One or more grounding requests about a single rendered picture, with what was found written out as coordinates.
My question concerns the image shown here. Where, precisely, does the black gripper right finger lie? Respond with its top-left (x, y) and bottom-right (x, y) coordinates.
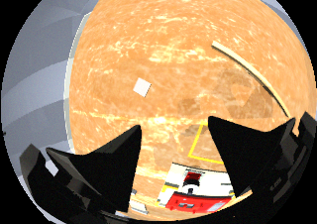
top-left (207, 116), bottom-right (296, 199)

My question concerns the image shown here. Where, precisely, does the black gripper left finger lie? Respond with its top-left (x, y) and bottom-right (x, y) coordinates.
top-left (45, 125), bottom-right (143, 213)

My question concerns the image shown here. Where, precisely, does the black and grey wheel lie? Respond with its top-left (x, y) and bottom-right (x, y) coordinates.
top-left (182, 179), bottom-right (201, 193)

